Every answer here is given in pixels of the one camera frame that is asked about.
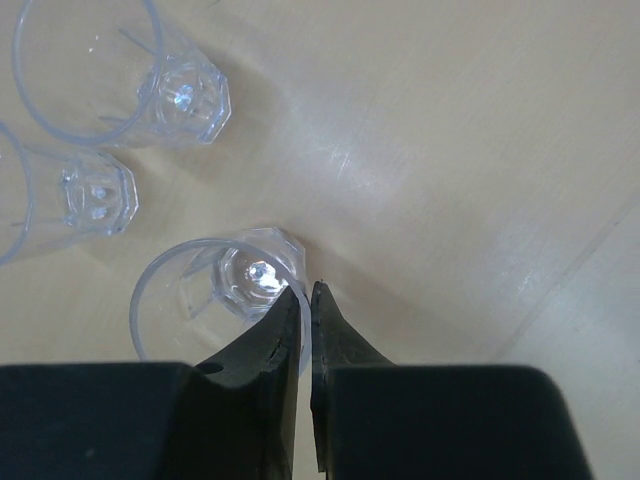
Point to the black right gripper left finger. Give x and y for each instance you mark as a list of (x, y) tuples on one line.
[(231, 416)]

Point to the clear faceted glass two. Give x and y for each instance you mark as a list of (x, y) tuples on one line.
[(198, 297)]

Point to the clear faceted glass one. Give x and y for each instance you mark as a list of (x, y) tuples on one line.
[(52, 198)]

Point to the clear faceted glass six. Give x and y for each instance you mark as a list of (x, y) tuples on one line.
[(115, 73)]

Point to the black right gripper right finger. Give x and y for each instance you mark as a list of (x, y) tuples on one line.
[(374, 419)]

